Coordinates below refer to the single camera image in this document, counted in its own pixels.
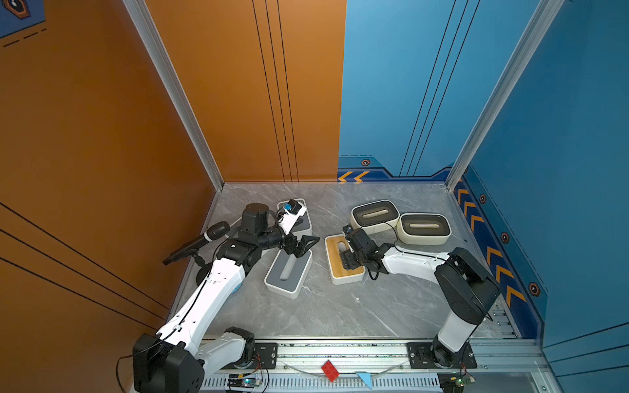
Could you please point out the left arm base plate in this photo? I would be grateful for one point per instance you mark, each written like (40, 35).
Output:
(265, 353)

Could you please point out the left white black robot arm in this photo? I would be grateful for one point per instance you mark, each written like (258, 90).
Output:
(175, 359)

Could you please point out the dark lid cream box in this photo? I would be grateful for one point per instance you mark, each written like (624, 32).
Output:
(424, 229)
(375, 217)

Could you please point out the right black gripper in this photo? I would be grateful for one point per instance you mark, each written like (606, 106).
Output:
(347, 260)

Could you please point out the blue triangle piece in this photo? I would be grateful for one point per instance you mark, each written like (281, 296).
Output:
(366, 378)

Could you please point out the left aluminium corner post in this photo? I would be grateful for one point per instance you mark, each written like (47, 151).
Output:
(147, 29)

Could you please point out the left green circuit board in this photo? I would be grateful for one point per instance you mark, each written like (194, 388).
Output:
(242, 383)

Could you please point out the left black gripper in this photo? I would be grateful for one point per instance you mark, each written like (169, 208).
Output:
(300, 247)

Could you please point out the grey lid tissue box back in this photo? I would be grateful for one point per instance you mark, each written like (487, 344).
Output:
(303, 227)

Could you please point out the green circuit board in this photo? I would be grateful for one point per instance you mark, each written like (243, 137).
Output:
(242, 383)
(455, 384)

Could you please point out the red plastic block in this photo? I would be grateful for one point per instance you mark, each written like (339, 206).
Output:
(330, 371)

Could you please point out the grey lid tissue box front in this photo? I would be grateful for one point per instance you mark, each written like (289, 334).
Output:
(287, 274)

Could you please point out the dark lid cream box left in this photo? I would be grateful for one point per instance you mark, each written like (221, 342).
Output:
(375, 217)

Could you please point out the bamboo lid white tissue box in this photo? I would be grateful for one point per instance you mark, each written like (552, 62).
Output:
(335, 245)

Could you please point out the grey lid tissue box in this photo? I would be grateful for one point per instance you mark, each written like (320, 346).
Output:
(303, 227)
(287, 274)

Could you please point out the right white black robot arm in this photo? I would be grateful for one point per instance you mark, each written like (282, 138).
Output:
(469, 287)

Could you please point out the right green circuit board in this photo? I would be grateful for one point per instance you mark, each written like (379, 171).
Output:
(455, 384)

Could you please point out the aluminium corner post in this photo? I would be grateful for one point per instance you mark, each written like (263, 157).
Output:
(147, 29)
(541, 20)

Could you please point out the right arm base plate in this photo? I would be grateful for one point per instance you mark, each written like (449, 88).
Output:
(426, 355)

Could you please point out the right aluminium corner post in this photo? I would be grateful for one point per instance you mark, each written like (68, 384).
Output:
(541, 20)

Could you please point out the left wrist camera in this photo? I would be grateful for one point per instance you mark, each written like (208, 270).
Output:
(290, 214)

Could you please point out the dark lid cream box right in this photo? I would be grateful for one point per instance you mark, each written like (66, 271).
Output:
(424, 229)

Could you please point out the black microphone on stand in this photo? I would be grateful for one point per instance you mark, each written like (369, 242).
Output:
(192, 248)

